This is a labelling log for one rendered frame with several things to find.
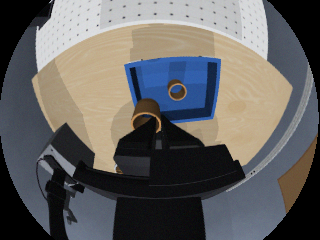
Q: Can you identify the blue crate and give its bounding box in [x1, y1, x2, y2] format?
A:
[124, 57, 221, 124]

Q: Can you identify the bronze bushing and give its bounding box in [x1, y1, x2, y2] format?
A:
[167, 79, 187, 100]
[116, 166, 123, 174]
[131, 98, 161, 133]

